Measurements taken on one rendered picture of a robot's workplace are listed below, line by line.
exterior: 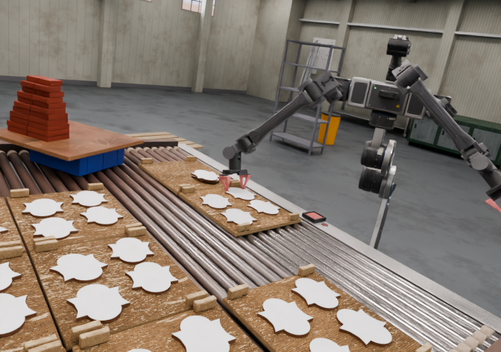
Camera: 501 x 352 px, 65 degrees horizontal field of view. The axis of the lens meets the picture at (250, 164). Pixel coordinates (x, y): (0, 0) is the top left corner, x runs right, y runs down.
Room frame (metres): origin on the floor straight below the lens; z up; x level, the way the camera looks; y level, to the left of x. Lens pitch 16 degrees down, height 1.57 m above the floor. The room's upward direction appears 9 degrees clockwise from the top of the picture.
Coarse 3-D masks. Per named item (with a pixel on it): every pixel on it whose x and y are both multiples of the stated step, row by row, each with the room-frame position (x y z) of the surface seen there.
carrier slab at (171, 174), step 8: (144, 168) 1.87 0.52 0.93; (152, 168) 1.88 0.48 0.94; (160, 168) 1.91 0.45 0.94; (168, 168) 1.93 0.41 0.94; (176, 168) 1.95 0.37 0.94; (184, 168) 1.97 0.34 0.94; (192, 168) 1.99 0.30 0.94; (200, 168) 2.01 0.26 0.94; (208, 168) 2.04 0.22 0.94; (152, 176) 1.80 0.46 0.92; (160, 176) 1.78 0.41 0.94; (168, 176) 1.80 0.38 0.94; (176, 176) 1.82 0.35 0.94; (184, 176) 1.84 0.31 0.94; (168, 184) 1.69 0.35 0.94; (176, 184) 1.71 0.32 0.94; (192, 184) 1.74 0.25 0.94; (200, 184) 1.76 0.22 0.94; (208, 184) 1.78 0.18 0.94; (216, 184) 1.80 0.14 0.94; (176, 192) 1.62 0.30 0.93
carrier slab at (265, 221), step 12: (180, 192) 1.62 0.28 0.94; (192, 192) 1.64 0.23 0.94; (204, 192) 1.66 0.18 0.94; (216, 192) 1.69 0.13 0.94; (252, 192) 1.77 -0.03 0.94; (192, 204) 1.53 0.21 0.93; (240, 204) 1.59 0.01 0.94; (216, 216) 1.43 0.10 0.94; (252, 216) 1.48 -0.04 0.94; (264, 216) 1.50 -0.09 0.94; (276, 216) 1.53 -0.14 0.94; (228, 228) 1.34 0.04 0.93; (252, 228) 1.37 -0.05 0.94; (264, 228) 1.40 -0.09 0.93
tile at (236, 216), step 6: (228, 210) 1.48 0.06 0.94; (234, 210) 1.50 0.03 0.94; (240, 210) 1.51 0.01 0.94; (228, 216) 1.43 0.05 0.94; (234, 216) 1.44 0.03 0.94; (240, 216) 1.45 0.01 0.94; (246, 216) 1.45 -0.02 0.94; (228, 222) 1.39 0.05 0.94; (234, 222) 1.39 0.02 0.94; (240, 222) 1.39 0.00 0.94
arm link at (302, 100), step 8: (304, 96) 1.69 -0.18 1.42; (288, 104) 1.71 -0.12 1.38; (296, 104) 1.69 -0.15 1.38; (304, 104) 1.69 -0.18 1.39; (312, 104) 1.68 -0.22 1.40; (280, 112) 1.71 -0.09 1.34; (288, 112) 1.70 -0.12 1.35; (296, 112) 1.73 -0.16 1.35; (272, 120) 1.72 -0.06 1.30; (280, 120) 1.71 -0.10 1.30; (256, 128) 1.74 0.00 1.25; (264, 128) 1.73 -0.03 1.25; (272, 128) 1.72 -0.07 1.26; (248, 136) 1.77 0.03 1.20; (256, 136) 1.74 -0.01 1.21; (264, 136) 1.75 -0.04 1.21; (248, 144) 1.75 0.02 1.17; (256, 144) 1.76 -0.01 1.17
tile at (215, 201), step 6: (204, 198) 1.57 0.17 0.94; (210, 198) 1.58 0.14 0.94; (216, 198) 1.59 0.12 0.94; (222, 198) 1.60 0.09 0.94; (228, 198) 1.62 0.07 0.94; (204, 204) 1.52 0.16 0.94; (210, 204) 1.52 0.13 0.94; (216, 204) 1.53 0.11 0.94; (222, 204) 1.54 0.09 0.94; (228, 204) 1.55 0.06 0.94
